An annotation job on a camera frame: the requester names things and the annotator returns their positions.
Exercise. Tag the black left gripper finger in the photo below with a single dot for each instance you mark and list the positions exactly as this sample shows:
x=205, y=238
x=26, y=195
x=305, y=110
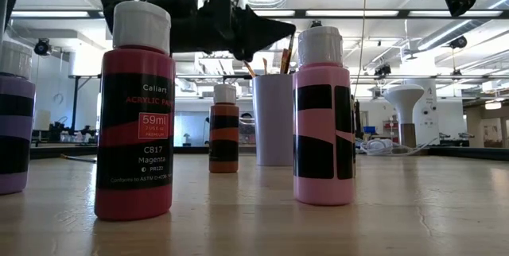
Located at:
x=262, y=33

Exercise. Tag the orange-tipped paintbrush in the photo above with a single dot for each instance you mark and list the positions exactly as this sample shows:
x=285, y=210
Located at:
x=284, y=63

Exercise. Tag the lilac plastic cup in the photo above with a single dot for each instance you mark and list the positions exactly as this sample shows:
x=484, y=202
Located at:
x=272, y=125

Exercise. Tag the small pink paint bottle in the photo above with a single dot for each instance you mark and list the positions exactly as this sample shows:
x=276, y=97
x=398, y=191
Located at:
x=318, y=122

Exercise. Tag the small brown paint bottle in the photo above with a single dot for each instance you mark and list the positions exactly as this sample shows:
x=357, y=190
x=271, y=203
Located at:
x=224, y=134

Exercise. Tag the small magenta paint bottle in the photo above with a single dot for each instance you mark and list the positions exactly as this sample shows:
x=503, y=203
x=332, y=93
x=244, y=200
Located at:
x=135, y=204

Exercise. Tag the small purple paint bottle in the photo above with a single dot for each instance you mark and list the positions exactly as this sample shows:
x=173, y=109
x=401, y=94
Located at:
x=16, y=126

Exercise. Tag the black ceiling spotlight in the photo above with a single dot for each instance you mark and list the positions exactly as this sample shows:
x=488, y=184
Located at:
x=41, y=47
x=382, y=70
x=459, y=42

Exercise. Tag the white round column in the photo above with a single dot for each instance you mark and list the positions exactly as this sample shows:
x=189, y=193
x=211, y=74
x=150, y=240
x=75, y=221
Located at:
x=429, y=101

